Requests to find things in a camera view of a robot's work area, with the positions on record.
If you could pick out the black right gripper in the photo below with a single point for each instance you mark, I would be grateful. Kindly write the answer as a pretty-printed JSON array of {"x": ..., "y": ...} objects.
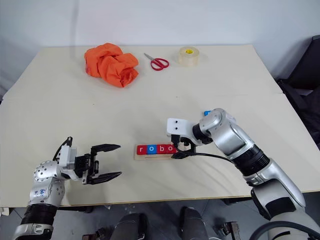
[{"x": 187, "y": 143}]

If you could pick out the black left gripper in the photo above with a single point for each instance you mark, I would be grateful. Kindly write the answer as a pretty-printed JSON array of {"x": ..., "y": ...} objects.
[{"x": 86, "y": 165}]

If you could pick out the red letter tile o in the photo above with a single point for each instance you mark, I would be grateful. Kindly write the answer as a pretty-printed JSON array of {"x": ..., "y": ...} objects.
[{"x": 170, "y": 149}]

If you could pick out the red letter tile b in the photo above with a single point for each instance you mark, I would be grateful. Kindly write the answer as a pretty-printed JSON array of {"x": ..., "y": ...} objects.
[{"x": 162, "y": 149}]

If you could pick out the wooden letter tile holder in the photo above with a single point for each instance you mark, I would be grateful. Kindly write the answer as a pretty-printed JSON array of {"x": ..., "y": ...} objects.
[{"x": 155, "y": 157}]

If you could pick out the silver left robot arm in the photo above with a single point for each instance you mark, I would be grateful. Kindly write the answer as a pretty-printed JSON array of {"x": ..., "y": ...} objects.
[{"x": 47, "y": 175}]

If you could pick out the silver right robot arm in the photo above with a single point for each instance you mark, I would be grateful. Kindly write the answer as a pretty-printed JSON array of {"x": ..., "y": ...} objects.
[{"x": 225, "y": 135}]

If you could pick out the blue letter tile o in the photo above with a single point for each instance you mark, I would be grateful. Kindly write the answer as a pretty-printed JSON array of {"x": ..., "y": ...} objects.
[{"x": 151, "y": 149}]

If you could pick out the red letter tile r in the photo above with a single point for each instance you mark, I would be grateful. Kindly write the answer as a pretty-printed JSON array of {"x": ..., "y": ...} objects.
[{"x": 141, "y": 149}]

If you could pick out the blue letter tile t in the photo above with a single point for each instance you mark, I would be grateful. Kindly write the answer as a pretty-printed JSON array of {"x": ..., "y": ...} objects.
[{"x": 207, "y": 113}]

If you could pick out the dark rounded shape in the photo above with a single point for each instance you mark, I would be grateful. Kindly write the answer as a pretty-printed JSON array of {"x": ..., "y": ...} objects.
[
  {"x": 195, "y": 225},
  {"x": 131, "y": 227}
]

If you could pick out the clear packing tape roll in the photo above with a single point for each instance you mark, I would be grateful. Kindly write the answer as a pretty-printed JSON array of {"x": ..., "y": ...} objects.
[{"x": 188, "y": 60}]

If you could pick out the crumpled orange cloth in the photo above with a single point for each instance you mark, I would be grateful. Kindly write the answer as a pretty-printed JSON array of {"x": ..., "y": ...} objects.
[{"x": 107, "y": 63}]

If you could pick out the black chair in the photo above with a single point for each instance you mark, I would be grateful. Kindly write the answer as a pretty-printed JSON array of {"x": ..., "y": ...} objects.
[{"x": 305, "y": 75}]

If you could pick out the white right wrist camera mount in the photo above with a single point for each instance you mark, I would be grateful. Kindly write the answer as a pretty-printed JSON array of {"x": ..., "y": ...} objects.
[{"x": 185, "y": 127}]

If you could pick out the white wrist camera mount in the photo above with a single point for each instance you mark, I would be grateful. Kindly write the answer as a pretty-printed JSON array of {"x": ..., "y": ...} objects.
[
  {"x": 185, "y": 127},
  {"x": 67, "y": 157}
]

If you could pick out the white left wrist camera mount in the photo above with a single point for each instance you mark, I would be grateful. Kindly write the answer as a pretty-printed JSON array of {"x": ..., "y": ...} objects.
[{"x": 67, "y": 157}]

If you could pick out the black table frame bar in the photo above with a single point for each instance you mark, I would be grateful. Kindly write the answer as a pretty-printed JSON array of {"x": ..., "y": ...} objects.
[
  {"x": 75, "y": 209},
  {"x": 237, "y": 201}
]

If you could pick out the brown and black foot bracket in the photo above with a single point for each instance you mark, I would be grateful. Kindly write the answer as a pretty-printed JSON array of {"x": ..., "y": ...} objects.
[
  {"x": 98, "y": 234},
  {"x": 228, "y": 230}
]

